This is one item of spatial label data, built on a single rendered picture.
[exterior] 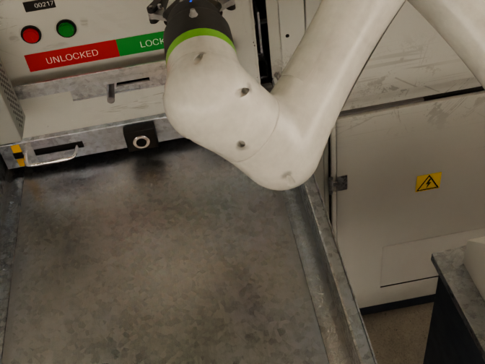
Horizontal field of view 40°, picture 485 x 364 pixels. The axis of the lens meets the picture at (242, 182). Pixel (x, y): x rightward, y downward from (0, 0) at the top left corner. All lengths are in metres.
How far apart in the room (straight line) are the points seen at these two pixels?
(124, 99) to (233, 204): 0.29
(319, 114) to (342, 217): 0.83
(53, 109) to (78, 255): 0.28
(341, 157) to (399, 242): 0.38
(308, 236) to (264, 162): 0.34
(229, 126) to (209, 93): 0.05
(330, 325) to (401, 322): 1.04
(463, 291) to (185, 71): 0.66
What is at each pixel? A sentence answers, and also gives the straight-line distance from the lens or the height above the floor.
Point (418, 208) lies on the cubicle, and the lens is 1.71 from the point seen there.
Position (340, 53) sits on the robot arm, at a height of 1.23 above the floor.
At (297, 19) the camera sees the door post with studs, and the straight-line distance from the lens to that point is 1.29.
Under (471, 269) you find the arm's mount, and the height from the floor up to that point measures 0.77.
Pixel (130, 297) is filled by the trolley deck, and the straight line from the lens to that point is 1.11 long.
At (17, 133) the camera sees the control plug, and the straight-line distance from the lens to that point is 1.19.
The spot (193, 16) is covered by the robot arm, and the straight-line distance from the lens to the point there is 0.87.
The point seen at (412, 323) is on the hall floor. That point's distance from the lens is 2.05.
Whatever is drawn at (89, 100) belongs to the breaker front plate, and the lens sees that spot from 1.27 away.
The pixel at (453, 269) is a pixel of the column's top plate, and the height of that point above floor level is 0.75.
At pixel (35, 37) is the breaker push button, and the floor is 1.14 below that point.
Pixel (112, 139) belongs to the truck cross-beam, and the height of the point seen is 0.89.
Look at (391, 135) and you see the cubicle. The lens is 1.51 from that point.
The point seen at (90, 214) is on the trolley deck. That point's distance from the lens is 1.25.
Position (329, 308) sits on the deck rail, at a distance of 1.04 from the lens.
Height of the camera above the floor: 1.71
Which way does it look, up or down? 45 degrees down
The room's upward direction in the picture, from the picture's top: 8 degrees counter-clockwise
